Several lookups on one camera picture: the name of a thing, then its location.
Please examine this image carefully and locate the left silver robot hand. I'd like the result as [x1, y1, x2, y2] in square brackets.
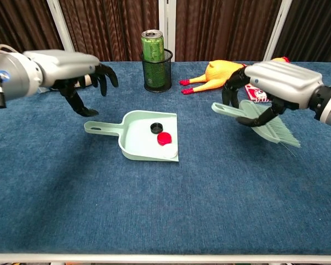
[23, 49, 119, 117]

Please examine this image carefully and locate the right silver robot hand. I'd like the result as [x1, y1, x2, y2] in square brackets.
[222, 61, 324, 128]

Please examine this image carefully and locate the mint green hand brush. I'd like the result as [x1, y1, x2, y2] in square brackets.
[211, 99, 301, 150]

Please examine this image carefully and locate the mint green dustpan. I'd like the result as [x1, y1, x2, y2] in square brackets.
[83, 110, 180, 163]

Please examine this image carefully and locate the black bottle cap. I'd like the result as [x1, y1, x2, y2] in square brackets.
[150, 122, 164, 135]

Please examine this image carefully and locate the red bottle cap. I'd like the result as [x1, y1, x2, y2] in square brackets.
[157, 132, 173, 146]

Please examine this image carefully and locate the white bottle cap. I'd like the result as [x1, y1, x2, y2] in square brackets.
[162, 145, 179, 160]

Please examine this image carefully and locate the green soda can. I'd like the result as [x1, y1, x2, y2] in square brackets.
[141, 29, 166, 89]

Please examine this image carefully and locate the black cup holder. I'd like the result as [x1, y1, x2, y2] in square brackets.
[141, 48, 174, 93]

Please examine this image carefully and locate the red cartoon envelope pack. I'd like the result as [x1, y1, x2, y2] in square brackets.
[244, 82, 271, 104]

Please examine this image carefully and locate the brown pleated curtain panel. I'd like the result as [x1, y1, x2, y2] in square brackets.
[0, 0, 64, 54]
[59, 0, 160, 62]
[273, 0, 331, 63]
[175, 0, 282, 62]

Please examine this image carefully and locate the yellow rubber chicken toy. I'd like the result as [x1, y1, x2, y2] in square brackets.
[179, 56, 291, 95]

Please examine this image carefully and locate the blue table cloth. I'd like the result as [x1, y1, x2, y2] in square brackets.
[0, 61, 331, 256]

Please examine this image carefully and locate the white metal frame post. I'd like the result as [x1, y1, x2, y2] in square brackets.
[46, 0, 76, 54]
[158, 0, 177, 62]
[263, 0, 293, 62]

